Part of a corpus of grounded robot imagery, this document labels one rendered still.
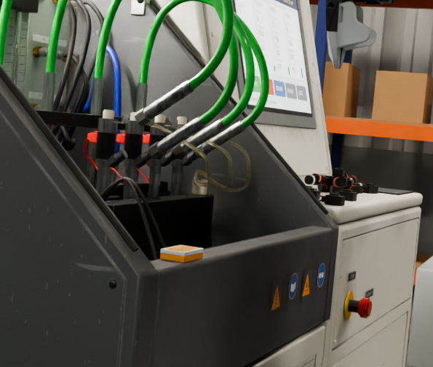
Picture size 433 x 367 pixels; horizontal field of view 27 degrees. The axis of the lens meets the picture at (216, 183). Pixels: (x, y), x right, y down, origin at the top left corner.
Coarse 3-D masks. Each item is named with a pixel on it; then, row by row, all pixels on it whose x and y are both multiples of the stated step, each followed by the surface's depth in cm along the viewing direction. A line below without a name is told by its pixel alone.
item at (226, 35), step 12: (228, 0) 123; (0, 12) 138; (228, 12) 122; (0, 24) 138; (228, 24) 123; (0, 36) 138; (228, 36) 123; (0, 48) 138; (228, 48) 124; (0, 60) 138; (216, 60) 123; (204, 72) 124; (192, 84) 125
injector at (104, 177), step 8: (104, 120) 130; (112, 120) 130; (104, 128) 130; (112, 128) 130; (104, 136) 130; (112, 136) 130; (96, 144) 131; (104, 144) 130; (112, 144) 130; (96, 152) 131; (104, 152) 130; (112, 152) 131; (120, 152) 130; (96, 160) 131; (104, 160) 130; (112, 160) 130; (120, 160) 130; (104, 168) 131; (104, 176) 131; (96, 184) 131; (104, 184) 131
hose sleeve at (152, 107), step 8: (176, 88) 126; (184, 88) 125; (192, 88) 125; (168, 96) 126; (176, 96) 126; (184, 96) 126; (152, 104) 127; (160, 104) 127; (168, 104) 127; (144, 112) 128; (152, 112) 127; (160, 112) 127
